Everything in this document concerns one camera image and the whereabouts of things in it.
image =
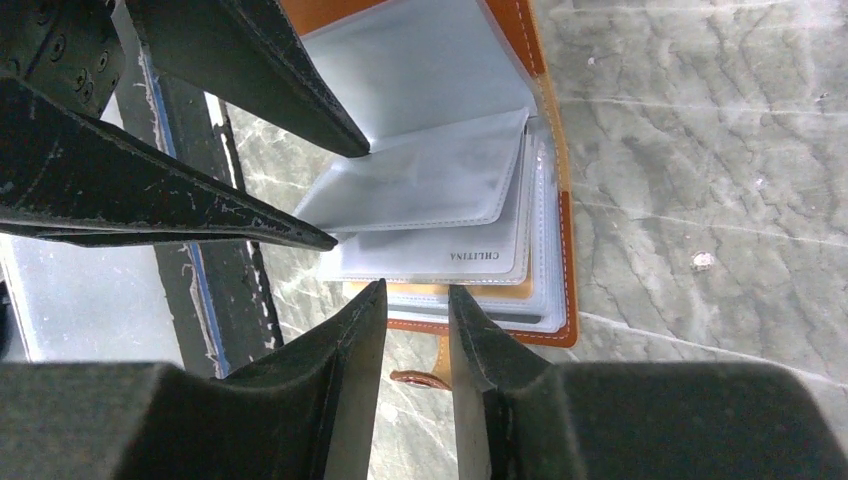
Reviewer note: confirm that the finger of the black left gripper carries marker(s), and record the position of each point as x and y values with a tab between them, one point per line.
248	54
70	178

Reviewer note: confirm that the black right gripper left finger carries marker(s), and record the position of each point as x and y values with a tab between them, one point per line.
304	411

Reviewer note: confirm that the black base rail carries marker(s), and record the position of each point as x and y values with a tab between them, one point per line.
215	282

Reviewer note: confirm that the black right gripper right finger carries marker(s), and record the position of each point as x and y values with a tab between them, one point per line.
519	416

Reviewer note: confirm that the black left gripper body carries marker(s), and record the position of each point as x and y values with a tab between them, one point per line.
68	50

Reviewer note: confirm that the aluminium frame rail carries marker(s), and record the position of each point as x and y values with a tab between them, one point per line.
88	304

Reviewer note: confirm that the brown leather card holder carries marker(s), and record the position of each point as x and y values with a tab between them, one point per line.
467	181

